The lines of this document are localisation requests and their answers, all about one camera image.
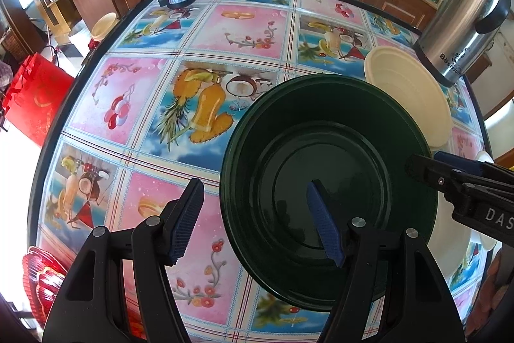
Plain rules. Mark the person's right hand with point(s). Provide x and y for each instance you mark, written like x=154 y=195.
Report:
x=496 y=286

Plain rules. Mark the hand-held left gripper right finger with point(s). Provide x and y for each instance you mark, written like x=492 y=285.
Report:
x=325 y=226

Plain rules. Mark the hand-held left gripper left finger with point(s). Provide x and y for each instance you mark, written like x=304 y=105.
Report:
x=186 y=222

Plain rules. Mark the red paper bag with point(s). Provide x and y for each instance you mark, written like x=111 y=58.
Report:
x=40 y=98

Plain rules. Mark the cream bowl on stool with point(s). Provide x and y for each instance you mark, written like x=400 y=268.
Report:
x=104 y=25

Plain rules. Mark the stainless steel thermos dispenser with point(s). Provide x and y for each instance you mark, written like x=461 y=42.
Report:
x=457 y=29

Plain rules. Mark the dark green plastic bowl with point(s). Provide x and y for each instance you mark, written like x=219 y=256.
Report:
x=281 y=150

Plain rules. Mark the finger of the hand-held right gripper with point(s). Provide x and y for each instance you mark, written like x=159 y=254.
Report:
x=425 y=170
x=459 y=164

